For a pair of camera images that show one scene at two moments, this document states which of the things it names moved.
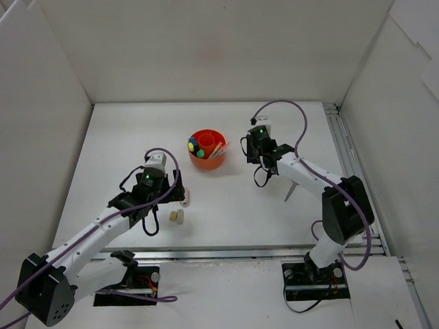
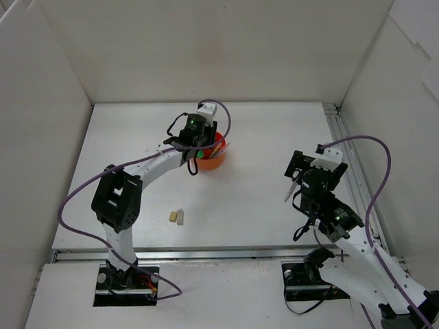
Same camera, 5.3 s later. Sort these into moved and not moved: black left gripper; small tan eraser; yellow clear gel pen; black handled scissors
Moved: black left gripper
Not moved: black handled scissors; small tan eraser; yellow clear gel pen
